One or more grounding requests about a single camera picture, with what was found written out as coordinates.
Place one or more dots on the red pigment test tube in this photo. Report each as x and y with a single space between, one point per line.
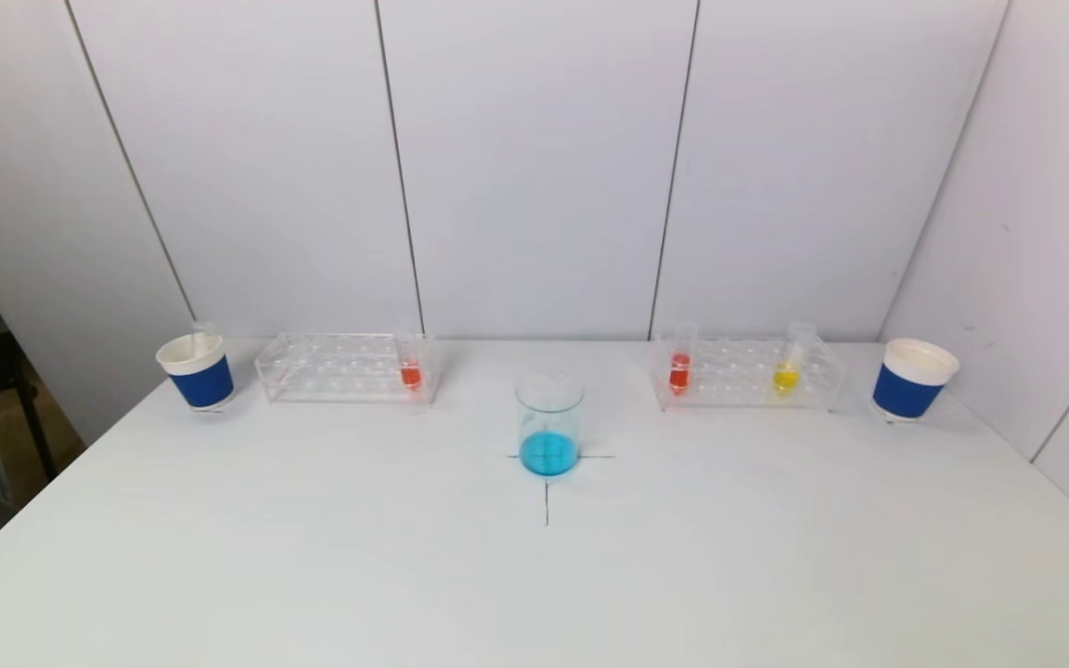
679 371

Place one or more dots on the blue pigment test tube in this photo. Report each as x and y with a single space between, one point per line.
205 332

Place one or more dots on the clear glass beaker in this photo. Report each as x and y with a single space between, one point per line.
548 450

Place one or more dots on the orange-red pigment test tube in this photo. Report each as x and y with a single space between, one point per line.
411 375

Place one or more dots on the clear acrylic test tube rack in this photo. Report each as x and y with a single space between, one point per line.
340 376
739 376

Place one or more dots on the yellow pigment test tube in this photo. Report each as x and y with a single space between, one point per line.
786 378

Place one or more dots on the blue white paper cup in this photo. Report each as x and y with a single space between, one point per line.
906 390
201 382

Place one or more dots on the black metal stand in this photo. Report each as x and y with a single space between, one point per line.
33 427

